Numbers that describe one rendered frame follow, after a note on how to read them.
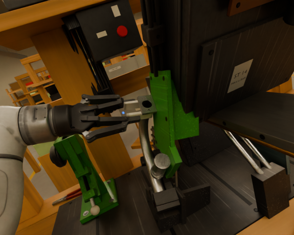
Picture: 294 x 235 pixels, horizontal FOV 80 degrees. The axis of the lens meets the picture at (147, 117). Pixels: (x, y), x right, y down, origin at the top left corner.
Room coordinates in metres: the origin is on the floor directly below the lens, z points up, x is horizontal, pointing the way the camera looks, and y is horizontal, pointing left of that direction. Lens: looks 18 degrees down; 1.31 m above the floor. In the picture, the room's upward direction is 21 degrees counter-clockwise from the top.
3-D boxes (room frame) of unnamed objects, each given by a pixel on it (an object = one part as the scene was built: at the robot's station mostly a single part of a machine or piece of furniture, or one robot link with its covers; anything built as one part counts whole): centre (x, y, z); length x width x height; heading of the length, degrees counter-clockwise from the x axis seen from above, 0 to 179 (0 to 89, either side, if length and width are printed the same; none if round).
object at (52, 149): (0.53, 0.32, 1.12); 0.07 x 0.03 x 0.08; 11
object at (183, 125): (0.41, -0.07, 1.17); 0.13 x 0.12 x 0.20; 101
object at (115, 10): (0.67, 0.02, 1.42); 0.17 x 0.12 x 0.15; 101
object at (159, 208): (0.35, 0.03, 0.95); 0.07 x 0.04 x 0.06; 101
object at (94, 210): (0.46, 0.25, 0.96); 0.06 x 0.03 x 0.06; 11
